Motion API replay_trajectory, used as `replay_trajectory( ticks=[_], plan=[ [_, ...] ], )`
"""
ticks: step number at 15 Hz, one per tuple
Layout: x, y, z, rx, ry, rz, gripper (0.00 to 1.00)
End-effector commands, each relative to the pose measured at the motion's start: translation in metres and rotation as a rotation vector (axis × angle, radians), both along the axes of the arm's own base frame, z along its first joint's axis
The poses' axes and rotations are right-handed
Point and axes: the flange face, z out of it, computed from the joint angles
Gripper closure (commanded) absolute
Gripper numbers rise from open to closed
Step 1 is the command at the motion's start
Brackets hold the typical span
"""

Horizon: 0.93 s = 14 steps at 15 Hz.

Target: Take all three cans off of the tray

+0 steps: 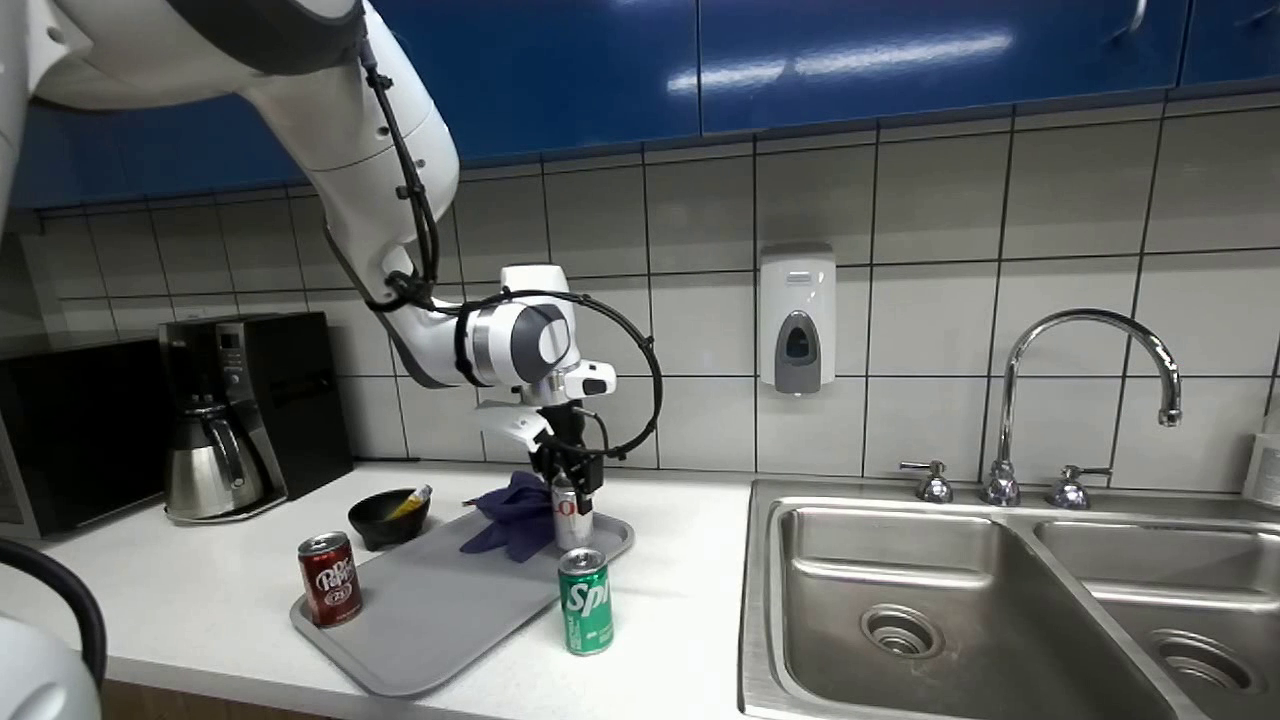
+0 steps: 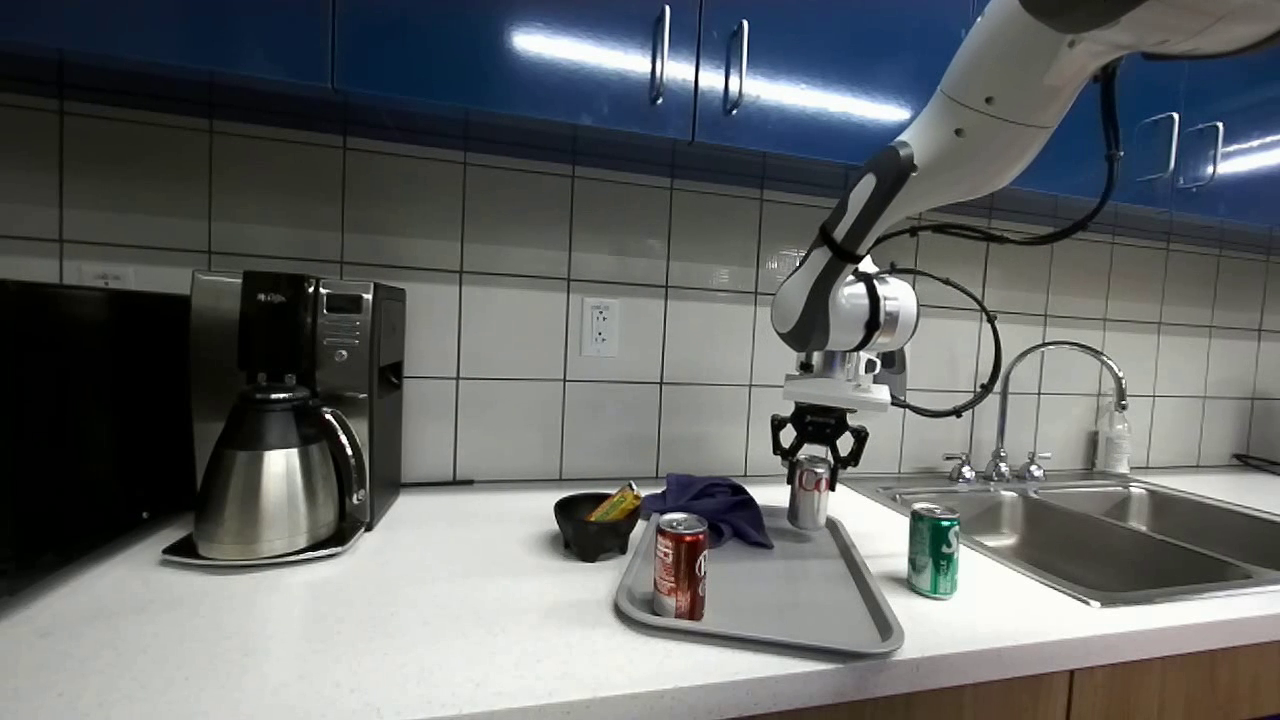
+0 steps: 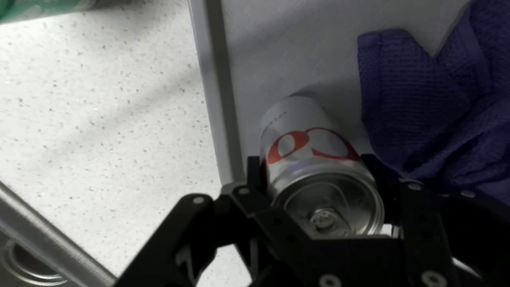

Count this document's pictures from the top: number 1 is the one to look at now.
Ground translucent soap bottle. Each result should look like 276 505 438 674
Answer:
1239 398 1280 513

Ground grey plastic tray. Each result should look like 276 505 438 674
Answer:
289 507 639 704

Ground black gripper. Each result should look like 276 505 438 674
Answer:
532 406 614 519

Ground blue upper cabinets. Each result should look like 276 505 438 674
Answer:
0 0 1280 217

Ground thick black hose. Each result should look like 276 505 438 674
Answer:
0 537 111 689

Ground red Dr Pepper can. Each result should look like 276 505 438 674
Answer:
297 527 365 634

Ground white wall soap dispenser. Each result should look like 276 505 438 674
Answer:
756 249 842 398

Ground chrome gooseneck faucet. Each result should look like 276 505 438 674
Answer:
986 310 1190 507

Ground blue cloth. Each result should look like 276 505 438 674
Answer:
456 468 557 565

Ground green Sprite can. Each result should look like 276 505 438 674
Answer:
557 543 622 662

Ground yellow item in bowl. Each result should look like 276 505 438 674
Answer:
380 485 438 527

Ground silver Diet Coke can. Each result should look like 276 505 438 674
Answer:
549 468 596 553

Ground wooden lower cabinet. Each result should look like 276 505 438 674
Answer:
96 675 353 720

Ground stainless steel double sink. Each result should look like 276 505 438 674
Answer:
735 475 1280 720

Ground black bowl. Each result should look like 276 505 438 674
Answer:
346 485 438 553

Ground chrome faucet handle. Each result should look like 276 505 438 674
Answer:
1043 462 1118 513
898 455 955 507

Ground stainless steel carafe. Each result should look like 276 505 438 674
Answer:
165 398 271 526

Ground black microwave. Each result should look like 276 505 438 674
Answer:
0 336 177 543

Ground black steel coffee maker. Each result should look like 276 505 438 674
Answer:
156 311 357 527

